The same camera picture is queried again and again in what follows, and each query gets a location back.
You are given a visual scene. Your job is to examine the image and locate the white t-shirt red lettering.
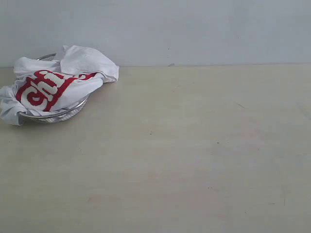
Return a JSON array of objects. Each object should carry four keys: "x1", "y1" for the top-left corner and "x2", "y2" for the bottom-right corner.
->
[{"x1": 0, "y1": 45, "x2": 119, "y2": 125}]

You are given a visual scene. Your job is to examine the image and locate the metal mesh strainer bowl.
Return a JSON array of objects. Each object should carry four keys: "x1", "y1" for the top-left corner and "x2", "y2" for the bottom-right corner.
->
[{"x1": 14, "y1": 54, "x2": 96, "y2": 123}]

